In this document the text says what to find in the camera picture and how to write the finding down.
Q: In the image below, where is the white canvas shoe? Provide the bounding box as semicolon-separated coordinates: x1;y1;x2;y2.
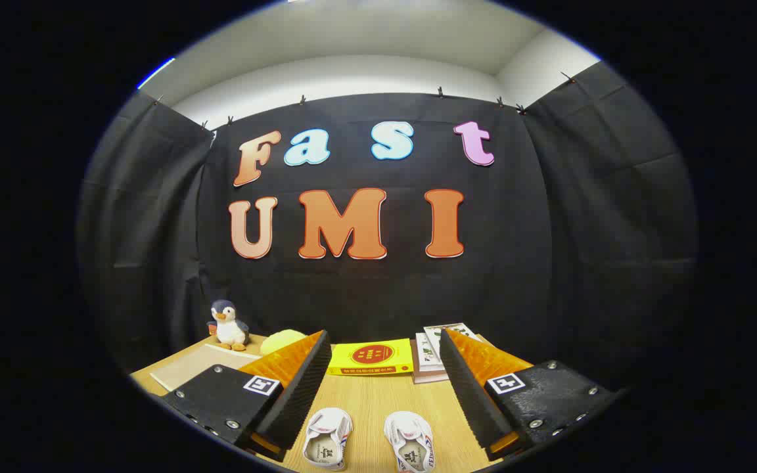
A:
302;407;354;472
383;411;436;473

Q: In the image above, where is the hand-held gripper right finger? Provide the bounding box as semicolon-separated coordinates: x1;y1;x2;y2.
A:
440;327;619;461

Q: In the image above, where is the beige fabric storage box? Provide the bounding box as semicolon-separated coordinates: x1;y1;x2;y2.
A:
149;343;262;395

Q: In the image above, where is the brown cover book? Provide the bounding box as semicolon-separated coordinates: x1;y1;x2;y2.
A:
410;338;449;385

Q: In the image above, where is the white floral cover book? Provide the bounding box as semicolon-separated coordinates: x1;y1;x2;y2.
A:
423;322;482;350

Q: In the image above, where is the black backdrop cloth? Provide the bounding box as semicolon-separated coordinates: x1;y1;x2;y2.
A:
76;60;700;395

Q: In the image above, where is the yellow book with red circle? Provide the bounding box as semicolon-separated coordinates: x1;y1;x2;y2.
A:
326;338;415;376

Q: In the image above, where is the white paperback book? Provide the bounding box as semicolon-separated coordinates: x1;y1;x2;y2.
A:
415;332;446;372

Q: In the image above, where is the penguin plush toy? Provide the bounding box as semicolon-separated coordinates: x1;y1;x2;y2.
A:
208;300;250;351

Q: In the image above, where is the yellow round plush cushion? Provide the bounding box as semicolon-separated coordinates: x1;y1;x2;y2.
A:
260;329;308;356

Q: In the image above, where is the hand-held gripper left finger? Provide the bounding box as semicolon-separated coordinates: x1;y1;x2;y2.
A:
160;330;333;462

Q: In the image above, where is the row of black cloth clips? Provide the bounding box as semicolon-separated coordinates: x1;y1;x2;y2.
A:
153;71;578;130

